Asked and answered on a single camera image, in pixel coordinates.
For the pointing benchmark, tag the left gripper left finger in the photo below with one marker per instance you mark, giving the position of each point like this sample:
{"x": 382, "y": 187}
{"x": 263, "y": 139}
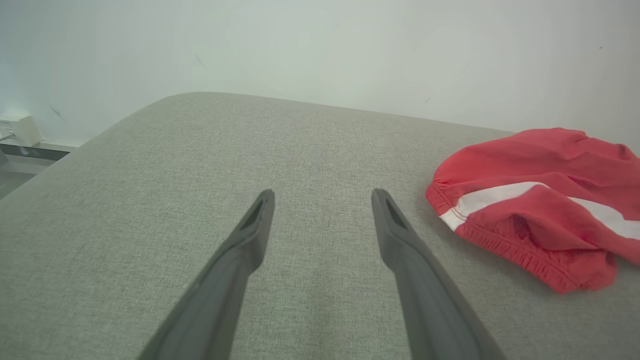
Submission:
{"x": 215, "y": 300}

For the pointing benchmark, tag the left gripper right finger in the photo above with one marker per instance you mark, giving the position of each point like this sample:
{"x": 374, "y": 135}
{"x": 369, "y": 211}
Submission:
{"x": 435, "y": 310}

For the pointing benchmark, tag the red shorts with white stripe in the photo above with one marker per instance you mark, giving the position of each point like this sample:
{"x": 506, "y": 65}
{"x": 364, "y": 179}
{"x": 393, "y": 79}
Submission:
{"x": 550, "y": 160}

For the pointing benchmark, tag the grey fabric sofa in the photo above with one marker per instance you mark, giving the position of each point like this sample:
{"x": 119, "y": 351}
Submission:
{"x": 320, "y": 150}

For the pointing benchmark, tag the white wall box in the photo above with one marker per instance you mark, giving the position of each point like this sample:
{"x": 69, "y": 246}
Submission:
{"x": 22, "y": 130}

